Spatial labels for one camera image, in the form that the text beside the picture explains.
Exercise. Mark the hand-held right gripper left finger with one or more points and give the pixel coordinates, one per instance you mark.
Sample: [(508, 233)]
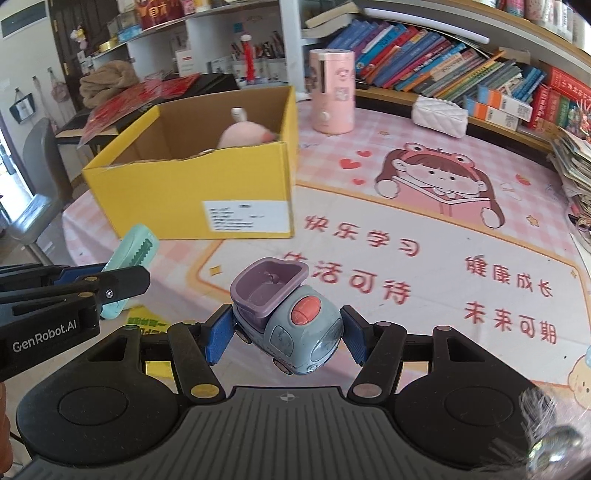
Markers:
[(219, 334)]

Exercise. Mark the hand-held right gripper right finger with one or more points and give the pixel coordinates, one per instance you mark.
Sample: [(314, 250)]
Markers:
[(354, 334)]

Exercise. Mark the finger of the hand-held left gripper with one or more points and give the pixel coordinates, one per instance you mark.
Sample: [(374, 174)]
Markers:
[(120, 284), (78, 274)]

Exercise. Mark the mint green tape dispenser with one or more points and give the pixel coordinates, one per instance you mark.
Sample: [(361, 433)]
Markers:
[(134, 244)]

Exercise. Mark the blue purple toy truck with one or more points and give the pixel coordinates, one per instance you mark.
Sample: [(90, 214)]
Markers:
[(286, 323)]

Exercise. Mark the yellow cardboard box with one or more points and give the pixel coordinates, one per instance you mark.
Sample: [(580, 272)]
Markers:
[(152, 198)]

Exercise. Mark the green yellow packet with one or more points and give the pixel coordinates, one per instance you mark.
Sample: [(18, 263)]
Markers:
[(147, 325)]

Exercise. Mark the grey chair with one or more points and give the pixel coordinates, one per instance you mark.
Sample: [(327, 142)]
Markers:
[(41, 175)]

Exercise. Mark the black white hanging bag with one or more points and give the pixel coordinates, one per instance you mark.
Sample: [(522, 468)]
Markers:
[(22, 108)]

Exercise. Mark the pink hanging bag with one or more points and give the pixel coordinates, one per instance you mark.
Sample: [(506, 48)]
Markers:
[(59, 90)]

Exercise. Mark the red plastic bag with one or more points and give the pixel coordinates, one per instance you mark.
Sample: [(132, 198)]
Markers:
[(138, 94)]

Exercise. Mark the beige cloth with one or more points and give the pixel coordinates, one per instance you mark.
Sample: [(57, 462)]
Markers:
[(108, 83)]

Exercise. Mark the white red label carton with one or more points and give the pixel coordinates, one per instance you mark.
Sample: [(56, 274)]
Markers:
[(183, 62)]

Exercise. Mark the gold round tin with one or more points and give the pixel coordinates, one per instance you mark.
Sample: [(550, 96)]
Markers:
[(111, 46)]

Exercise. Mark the white quilted pouch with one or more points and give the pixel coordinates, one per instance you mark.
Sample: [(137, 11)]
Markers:
[(438, 117)]

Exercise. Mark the small plush pendant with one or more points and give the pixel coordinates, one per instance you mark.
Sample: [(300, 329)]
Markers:
[(79, 39)]

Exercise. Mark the pink cylindrical humidifier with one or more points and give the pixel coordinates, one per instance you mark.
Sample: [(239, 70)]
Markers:
[(332, 92)]

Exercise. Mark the light blue box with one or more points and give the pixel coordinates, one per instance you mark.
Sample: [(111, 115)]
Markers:
[(129, 33)]

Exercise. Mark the blue orange white carton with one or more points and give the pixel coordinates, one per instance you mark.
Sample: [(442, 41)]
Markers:
[(503, 102), (485, 117)]

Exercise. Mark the dark wooden door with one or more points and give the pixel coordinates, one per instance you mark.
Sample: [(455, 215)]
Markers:
[(69, 18)]

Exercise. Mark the red tassel charm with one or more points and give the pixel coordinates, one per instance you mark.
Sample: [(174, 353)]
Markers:
[(249, 60)]

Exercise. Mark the pen holders with pens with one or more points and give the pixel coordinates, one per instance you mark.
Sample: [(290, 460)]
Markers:
[(272, 67)]

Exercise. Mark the red fortune god decoration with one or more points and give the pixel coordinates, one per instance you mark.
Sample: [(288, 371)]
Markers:
[(159, 14)]

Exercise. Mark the stack of papers and workbooks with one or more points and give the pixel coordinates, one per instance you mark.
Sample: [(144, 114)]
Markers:
[(577, 170)]

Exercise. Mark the row of colourful books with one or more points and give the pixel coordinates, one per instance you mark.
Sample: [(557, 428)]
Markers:
[(415, 60)]

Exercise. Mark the white wooden bookshelf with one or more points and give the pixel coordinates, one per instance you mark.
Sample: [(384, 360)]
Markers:
[(291, 41)]

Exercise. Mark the red boxed book set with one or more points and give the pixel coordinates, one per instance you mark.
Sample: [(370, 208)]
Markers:
[(549, 101)]

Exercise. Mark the white tube lamp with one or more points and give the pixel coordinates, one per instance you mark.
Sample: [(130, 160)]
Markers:
[(425, 25)]

